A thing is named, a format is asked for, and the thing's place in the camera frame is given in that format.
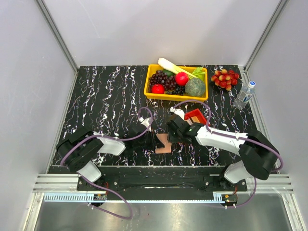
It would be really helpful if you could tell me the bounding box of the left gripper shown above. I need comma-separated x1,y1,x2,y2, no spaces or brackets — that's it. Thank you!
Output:
134,129,165,151

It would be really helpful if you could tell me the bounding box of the pink leather card holder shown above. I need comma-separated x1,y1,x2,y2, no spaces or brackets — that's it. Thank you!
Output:
155,133,171,154

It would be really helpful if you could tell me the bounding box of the red plastic bin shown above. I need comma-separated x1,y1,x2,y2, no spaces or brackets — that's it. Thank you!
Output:
184,109,206,125

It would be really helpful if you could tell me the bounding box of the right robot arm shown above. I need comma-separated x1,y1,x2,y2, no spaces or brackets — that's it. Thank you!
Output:
167,107,279,191

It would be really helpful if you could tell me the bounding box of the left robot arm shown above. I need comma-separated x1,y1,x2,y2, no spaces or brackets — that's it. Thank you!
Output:
56,118,153,190

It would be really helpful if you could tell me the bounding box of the gold credit card in bin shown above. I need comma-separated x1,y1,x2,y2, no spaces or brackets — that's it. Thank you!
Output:
190,115,206,125

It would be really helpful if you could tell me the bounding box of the dark blueberry bunch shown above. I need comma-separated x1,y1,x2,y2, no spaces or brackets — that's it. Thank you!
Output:
165,86,185,96

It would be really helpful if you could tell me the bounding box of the green cantaloupe melon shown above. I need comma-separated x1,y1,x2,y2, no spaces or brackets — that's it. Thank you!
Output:
185,78,206,97

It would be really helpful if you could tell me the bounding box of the red tomato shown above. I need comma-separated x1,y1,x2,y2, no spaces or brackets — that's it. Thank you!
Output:
151,84,165,94

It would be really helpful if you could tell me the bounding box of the red apple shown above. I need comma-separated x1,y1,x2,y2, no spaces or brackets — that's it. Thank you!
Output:
175,72,189,86

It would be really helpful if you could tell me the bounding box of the purple grape bunch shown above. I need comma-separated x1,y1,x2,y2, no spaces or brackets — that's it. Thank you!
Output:
148,70,178,93

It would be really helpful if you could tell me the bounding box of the green lettuce leaf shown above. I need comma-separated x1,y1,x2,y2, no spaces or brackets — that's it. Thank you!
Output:
192,67,205,80

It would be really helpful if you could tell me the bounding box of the white leek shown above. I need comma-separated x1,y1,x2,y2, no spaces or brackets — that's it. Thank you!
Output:
158,58,196,79

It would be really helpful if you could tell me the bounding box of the yellow plastic tray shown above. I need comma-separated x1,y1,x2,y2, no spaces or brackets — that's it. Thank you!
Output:
144,64,208,102

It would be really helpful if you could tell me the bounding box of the red lychee bunch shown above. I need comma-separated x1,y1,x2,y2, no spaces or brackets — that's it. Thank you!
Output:
210,69,240,91

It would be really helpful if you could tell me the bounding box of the clear water bottle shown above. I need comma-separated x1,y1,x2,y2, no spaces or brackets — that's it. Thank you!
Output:
233,81,256,110

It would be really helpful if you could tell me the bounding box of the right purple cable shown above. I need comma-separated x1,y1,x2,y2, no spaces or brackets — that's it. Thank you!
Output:
172,100,284,209

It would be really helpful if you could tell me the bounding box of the purple cable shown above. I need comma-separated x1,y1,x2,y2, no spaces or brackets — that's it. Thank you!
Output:
172,100,284,209
60,107,154,219

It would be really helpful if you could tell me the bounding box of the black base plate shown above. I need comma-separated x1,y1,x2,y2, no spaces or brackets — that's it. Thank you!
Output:
77,174,248,193

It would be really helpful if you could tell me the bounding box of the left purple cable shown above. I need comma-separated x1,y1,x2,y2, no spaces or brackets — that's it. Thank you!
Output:
60,107,154,219

